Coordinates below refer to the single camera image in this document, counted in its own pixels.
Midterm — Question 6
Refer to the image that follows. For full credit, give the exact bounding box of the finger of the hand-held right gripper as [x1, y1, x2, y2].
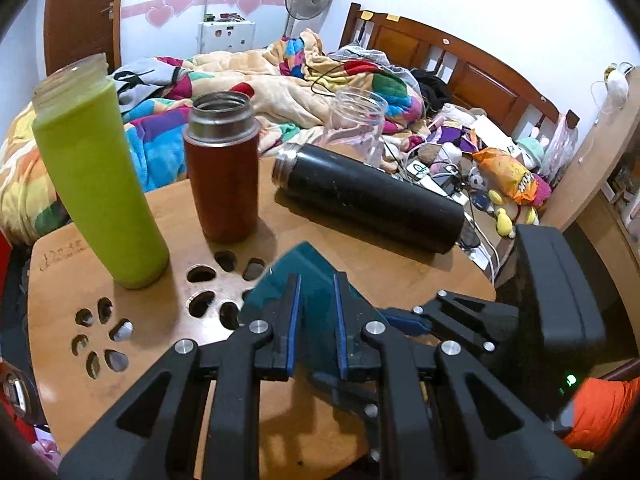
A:
[310, 374, 385, 462]
[382, 290, 521, 361]

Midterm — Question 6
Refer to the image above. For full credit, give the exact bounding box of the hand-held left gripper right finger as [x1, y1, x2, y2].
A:
[332, 270, 583, 480]

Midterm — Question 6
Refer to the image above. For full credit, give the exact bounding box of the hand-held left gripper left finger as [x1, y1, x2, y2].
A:
[57, 274, 303, 480]

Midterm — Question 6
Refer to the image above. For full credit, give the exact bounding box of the teal cup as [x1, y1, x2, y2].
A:
[239, 241, 386, 377]

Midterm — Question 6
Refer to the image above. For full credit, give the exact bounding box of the black thermos cup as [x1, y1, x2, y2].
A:
[271, 142, 467, 255]

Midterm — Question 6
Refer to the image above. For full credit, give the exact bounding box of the brown thermos cup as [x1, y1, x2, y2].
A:
[182, 91, 260, 243]

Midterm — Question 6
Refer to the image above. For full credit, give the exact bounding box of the clear plastic cup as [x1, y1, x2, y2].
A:
[322, 86, 390, 168]

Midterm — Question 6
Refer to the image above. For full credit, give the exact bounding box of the green cup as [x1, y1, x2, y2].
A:
[31, 52, 171, 291]

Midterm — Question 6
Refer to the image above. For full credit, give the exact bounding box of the yellow plush toy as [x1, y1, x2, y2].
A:
[494, 208, 517, 239]

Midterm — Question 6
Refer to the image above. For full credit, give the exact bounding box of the orange snack bag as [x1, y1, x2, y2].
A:
[472, 147, 540, 206]

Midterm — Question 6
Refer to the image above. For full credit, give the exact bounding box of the white power strip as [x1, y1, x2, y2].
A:
[404, 160, 452, 197]

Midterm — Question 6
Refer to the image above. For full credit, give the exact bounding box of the wooden cabinet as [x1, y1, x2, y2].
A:
[540, 67, 640, 233]

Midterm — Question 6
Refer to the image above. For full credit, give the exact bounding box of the teal plush toy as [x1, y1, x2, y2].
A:
[516, 137, 547, 167]

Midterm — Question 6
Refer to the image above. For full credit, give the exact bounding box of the clear plastic bag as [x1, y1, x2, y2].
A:
[542, 112, 581, 177]

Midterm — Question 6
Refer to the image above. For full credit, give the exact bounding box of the round wooden table with cutouts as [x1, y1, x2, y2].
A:
[27, 157, 498, 480]

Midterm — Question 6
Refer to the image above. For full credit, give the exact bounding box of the small white desk fan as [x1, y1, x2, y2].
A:
[591, 62, 635, 115]

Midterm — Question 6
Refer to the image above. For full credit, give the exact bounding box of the black clothing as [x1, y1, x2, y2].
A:
[410, 69, 453, 112]

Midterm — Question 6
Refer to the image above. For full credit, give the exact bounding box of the colourful printed blanket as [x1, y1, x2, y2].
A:
[0, 30, 426, 246]

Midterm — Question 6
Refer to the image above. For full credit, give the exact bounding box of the wooden bed headboard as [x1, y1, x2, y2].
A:
[340, 2, 561, 136]

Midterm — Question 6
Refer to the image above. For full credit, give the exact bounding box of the grey clothing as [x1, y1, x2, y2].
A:
[327, 45, 392, 67]

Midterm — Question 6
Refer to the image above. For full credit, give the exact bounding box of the white box appliance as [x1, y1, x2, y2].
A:
[199, 19, 256, 55]

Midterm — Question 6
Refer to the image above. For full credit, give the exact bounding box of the brown wooden door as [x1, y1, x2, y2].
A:
[44, 0, 126, 77]

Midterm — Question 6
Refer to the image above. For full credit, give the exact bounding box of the black cable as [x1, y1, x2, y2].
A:
[304, 57, 353, 97]

